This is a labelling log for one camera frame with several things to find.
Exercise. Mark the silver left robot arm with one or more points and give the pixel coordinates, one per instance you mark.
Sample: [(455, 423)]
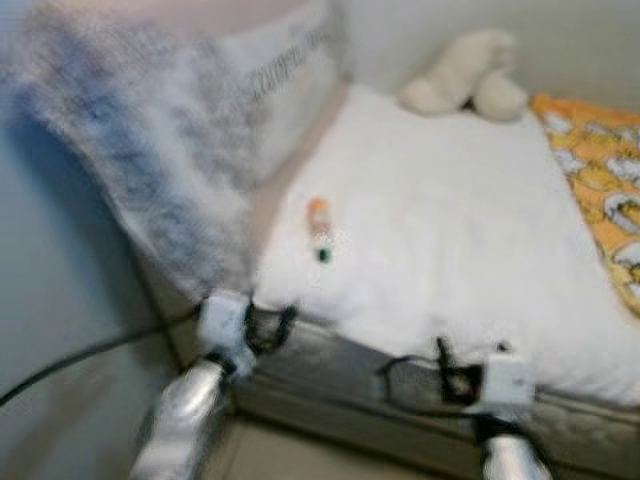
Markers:
[(185, 420)]

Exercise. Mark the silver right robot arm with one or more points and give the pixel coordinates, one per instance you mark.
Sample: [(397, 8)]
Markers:
[(512, 455)]

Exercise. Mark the small orange bottle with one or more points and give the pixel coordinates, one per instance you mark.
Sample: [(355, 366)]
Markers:
[(319, 220)]

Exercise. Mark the white bed sheet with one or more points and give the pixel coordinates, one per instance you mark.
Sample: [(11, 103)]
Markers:
[(440, 230)]

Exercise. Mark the orange cartoon print blanket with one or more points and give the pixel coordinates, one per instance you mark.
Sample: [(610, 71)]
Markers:
[(600, 170)]

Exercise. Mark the beige plush toy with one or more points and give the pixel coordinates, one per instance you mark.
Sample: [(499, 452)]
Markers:
[(465, 70)]

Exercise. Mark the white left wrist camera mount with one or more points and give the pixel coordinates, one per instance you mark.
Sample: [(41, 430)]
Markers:
[(224, 325)]

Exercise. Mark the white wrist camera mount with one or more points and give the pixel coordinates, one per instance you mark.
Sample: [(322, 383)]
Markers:
[(224, 325), (508, 380)]

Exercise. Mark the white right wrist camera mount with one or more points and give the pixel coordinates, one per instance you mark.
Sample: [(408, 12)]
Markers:
[(508, 380)]

